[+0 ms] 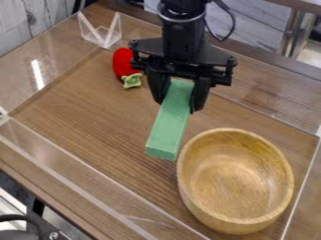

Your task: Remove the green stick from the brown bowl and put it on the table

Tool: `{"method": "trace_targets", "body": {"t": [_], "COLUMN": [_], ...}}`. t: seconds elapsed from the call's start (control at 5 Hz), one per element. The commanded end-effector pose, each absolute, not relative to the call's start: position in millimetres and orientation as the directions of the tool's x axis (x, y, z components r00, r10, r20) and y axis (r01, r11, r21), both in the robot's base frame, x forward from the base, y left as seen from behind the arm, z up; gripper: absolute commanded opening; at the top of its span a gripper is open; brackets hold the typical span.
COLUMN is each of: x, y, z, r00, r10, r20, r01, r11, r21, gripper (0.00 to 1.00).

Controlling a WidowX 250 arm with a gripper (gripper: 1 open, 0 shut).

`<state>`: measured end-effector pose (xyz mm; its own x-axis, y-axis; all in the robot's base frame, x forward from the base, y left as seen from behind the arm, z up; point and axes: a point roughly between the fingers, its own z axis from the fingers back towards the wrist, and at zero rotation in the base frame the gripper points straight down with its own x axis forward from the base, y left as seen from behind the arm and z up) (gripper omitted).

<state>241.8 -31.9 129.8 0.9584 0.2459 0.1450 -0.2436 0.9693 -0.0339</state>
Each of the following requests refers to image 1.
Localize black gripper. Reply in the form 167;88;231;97
128;18;236;113

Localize green stick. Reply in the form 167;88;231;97
145;79;194;161

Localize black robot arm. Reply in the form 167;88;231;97
128;0;236;113

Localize brown wooden bowl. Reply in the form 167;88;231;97
176;127;294;234

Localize red plush strawberry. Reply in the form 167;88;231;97
112;48;141;89

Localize metal table leg background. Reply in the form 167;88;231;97
279;9;315;59

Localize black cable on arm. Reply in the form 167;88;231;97
203;0;236;43

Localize clear acrylic corner bracket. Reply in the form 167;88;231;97
76;12;121;49

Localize clear acrylic tray wall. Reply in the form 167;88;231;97
0;109;210;240

